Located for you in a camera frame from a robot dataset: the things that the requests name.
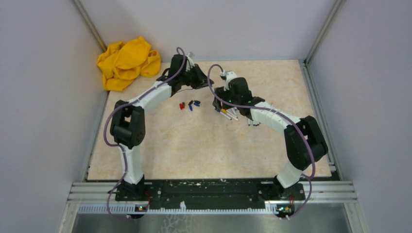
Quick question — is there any yellow cap marker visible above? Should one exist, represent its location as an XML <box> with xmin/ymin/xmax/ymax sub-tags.
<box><xmin>221</xmin><ymin>109</ymin><xmax>239</xmax><ymax>121</ymax></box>

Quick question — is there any aluminium front rail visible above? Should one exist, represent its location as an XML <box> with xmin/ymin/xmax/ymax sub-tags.
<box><xmin>67</xmin><ymin>179</ymin><xmax>358</xmax><ymax>215</ymax></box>

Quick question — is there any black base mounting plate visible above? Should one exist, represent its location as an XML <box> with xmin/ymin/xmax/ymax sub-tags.
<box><xmin>114</xmin><ymin>178</ymin><xmax>306</xmax><ymax>210</ymax></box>

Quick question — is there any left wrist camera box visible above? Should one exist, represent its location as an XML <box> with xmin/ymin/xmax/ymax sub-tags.
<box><xmin>186</xmin><ymin>52</ymin><xmax>195</xmax><ymax>70</ymax></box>

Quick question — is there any yellow crumpled cloth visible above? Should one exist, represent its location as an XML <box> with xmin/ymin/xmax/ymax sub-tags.
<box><xmin>96</xmin><ymin>36</ymin><xmax>162</xmax><ymax>92</ymax></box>

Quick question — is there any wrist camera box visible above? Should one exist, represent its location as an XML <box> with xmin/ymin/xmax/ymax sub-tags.
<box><xmin>220</xmin><ymin>71</ymin><xmax>238</xmax><ymax>90</ymax></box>
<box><xmin>186</xmin><ymin>52</ymin><xmax>195</xmax><ymax>70</ymax></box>

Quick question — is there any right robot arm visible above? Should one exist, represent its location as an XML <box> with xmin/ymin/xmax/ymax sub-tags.
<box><xmin>212</xmin><ymin>77</ymin><xmax>328</xmax><ymax>200</ymax></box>

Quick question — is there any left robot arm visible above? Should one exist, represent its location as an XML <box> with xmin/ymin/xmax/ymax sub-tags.
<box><xmin>105</xmin><ymin>54</ymin><xmax>208</xmax><ymax>201</ymax></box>

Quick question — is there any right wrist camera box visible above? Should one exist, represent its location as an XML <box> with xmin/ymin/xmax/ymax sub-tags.
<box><xmin>220</xmin><ymin>71</ymin><xmax>238</xmax><ymax>90</ymax></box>

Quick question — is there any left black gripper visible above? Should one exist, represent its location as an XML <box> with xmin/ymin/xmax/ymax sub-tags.
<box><xmin>180</xmin><ymin>64</ymin><xmax>214</xmax><ymax>90</ymax></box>

